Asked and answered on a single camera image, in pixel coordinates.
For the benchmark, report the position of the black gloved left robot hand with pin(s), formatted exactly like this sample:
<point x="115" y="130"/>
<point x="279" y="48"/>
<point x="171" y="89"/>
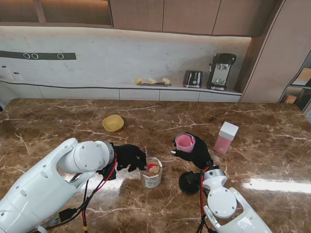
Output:
<point x="128" y="156"/>

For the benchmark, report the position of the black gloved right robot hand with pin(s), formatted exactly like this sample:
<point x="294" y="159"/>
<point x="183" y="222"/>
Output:
<point x="200" y="153"/>

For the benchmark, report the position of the pink measuring cup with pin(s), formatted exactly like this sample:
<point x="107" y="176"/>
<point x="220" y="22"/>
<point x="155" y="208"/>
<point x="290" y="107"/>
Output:
<point x="184" y="143"/>

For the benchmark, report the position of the red plastic scoop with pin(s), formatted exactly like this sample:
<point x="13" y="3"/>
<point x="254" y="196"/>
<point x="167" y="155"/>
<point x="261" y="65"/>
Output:
<point x="153" y="166"/>

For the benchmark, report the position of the black round jar lid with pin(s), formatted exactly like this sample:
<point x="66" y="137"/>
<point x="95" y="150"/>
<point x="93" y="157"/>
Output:
<point x="189" y="183"/>

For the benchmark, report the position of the clear labelled grain jar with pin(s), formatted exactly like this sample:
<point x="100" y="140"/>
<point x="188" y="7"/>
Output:
<point x="151" y="179"/>

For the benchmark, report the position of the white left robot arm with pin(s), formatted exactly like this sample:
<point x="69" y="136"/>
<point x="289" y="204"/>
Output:
<point x="43" y="189"/>

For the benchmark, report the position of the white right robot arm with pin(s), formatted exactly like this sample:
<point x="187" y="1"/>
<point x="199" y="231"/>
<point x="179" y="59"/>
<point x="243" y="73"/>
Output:
<point x="223" y="206"/>

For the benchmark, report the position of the pink container with white lid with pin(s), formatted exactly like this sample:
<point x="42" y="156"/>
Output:
<point x="226" y="140"/>

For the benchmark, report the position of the yellow plastic bowl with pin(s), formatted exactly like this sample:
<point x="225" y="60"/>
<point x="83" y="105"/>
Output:
<point x="113" y="123"/>

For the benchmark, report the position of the white counter with drawers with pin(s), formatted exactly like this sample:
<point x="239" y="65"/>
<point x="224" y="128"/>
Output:
<point x="138" y="93"/>

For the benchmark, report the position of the black and steel toaster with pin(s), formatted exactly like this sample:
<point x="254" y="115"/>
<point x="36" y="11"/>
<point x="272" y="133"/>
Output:
<point x="193" y="78"/>

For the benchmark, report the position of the dark wooden cutting board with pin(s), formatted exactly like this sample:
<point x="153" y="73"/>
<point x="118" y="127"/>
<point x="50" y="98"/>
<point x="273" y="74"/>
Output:
<point x="149" y="84"/>

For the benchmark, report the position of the yellow lemon piece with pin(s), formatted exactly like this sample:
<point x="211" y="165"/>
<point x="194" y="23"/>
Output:
<point x="138" y="81"/>
<point x="151" y="81"/>
<point x="166" y="80"/>

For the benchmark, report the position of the black espresso machine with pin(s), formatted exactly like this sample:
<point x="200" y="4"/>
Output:
<point x="219" y="70"/>

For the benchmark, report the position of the small wooden box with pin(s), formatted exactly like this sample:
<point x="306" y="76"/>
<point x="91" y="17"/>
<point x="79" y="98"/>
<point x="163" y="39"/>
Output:
<point x="289" y="99"/>

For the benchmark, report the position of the tall wooden side panel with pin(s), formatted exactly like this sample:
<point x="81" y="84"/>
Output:
<point x="269" y="60"/>

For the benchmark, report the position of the open shelf unit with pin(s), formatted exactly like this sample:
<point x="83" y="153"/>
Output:
<point x="302" y="97"/>

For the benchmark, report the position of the white countertop device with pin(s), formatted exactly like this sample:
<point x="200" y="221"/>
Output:
<point x="5" y="72"/>
<point x="17" y="76"/>

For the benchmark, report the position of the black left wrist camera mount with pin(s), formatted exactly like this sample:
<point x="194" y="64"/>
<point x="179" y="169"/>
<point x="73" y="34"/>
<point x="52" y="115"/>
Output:
<point x="108" y="173"/>

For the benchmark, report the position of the black wall socket strip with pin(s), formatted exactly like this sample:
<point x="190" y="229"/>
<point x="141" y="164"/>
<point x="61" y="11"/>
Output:
<point x="48" y="56"/>

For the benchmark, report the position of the wooden wall cabinet doors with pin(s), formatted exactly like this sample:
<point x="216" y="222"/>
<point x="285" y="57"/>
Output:
<point x="189" y="15"/>

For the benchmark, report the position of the open lit wall cabinet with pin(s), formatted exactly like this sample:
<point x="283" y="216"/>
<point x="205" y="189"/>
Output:
<point x="73" y="12"/>

